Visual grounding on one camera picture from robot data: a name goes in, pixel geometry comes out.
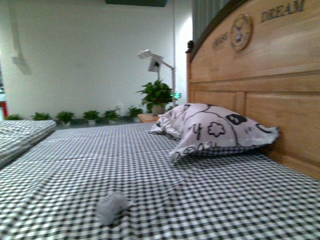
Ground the white patterned pillow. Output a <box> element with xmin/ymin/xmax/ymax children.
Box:
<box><xmin>149</xmin><ymin>103</ymin><xmax>280</xmax><ymax>162</ymax></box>

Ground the black white checkered bedsheet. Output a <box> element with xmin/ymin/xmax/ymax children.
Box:
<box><xmin>0</xmin><ymin>124</ymin><xmax>320</xmax><ymax>240</ymax></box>

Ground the small potted plant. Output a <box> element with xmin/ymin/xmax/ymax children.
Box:
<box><xmin>31</xmin><ymin>112</ymin><xmax>52</xmax><ymax>121</ymax></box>
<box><xmin>56</xmin><ymin>111</ymin><xmax>75</xmax><ymax>126</ymax></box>
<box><xmin>103</xmin><ymin>109</ymin><xmax>120</xmax><ymax>124</ymax></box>
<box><xmin>5</xmin><ymin>114</ymin><xmax>24</xmax><ymax>121</ymax></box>
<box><xmin>128</xmin><ymin>105</ymin><xmax>143</xmax><ymax>122</ymax></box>
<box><xmin>83</xmin><ymin>110</ymin><xmax>99</xmax><ymax>125</ymax></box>

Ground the folded checkered blanket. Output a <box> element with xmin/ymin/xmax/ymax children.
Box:
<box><xmin>0</xmin><ymin>120</ymin><xmax>57</xmax><ymax>167</ymax></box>

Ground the far wooden nightstand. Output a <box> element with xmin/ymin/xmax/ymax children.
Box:
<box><xmin>137</xmin><ymin>113</ymin><xmax>159</xmax><ymax>123</ymax></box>

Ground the wooden bed frame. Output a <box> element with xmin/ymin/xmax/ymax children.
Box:
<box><xmin>187</xmin><ymin>0</ymin><xmax>320</xmax><ymax>179</ymax></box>

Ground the white floor lamp stand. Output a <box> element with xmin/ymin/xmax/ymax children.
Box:
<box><xmin>137</xmin><ymin>49</ymin><xmax>177</xmax><ymax>106</ymax></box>

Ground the large potted green plant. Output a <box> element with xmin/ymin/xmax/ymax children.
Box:
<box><xmin>137</xmin><ymin>79</ymin><xmax>173</xmax><ymax>116</ymax></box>

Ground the grey-white curtain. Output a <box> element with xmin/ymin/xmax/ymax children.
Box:
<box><xmin>192</xmin><ymin>0</ymin><xmax>230</xmax><ymax>46</ymax></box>

